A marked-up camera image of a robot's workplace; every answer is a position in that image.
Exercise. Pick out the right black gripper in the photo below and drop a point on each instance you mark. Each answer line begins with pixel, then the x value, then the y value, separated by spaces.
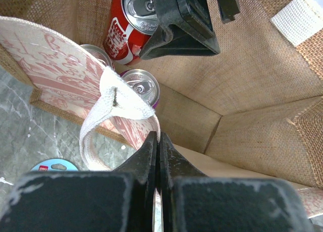
pixel 185 28

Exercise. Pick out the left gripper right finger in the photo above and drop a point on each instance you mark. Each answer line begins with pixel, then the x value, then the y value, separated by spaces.
pixel 192 201

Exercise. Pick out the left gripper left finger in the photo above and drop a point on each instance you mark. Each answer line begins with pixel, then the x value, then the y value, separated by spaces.
pixel 118 200

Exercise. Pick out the red cola can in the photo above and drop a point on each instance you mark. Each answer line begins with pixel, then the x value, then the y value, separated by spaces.
pixel 100 54
pixel 131 23

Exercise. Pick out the purple fanta can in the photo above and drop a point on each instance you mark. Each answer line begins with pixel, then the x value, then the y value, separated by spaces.
pixel 144 84

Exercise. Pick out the burlap canvas tote bag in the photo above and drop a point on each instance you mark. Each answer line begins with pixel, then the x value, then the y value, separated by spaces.
pixel 253 110

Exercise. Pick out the blue correction tape package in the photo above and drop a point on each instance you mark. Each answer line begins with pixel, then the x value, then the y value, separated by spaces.
pixel 55 164

